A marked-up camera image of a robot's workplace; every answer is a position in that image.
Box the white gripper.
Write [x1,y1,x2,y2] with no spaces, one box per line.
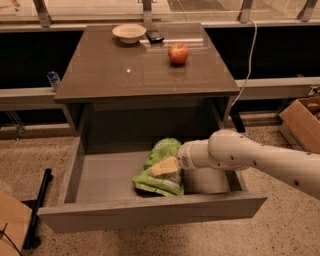
[148,140,210,176]

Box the small black device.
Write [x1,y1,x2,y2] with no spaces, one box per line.
[146,30,164,44]

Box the red apple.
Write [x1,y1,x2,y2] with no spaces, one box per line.
[168,43,189,65]

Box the grey cabinet counter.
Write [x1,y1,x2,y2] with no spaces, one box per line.
[55,23,239,134]

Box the brown cardboard sheet left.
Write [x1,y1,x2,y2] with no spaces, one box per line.
[0,189,32,256]

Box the black metal stand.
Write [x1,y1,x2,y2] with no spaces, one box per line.
[23,168,53,249]

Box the open grey top drawer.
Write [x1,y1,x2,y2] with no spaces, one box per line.
[37,105,269,234]

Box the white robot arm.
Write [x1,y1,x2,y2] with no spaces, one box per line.
[148,129,320,199]

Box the white ceramic bowl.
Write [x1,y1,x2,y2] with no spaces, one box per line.
[112,24,146,44]

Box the white cable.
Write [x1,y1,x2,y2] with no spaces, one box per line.
[229,19,259,108]

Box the metal window railing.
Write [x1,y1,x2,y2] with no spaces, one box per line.
[0,0,320,31]

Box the small water bottle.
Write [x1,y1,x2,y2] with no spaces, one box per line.
[47,71,61,92]

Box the brown cardboard box right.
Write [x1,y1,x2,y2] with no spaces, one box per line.
[280,96,320,153]

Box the black cable lower left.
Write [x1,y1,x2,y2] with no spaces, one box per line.
[0,222,23,256]

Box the green rice chip bag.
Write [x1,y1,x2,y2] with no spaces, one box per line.
[132,138,184,196]

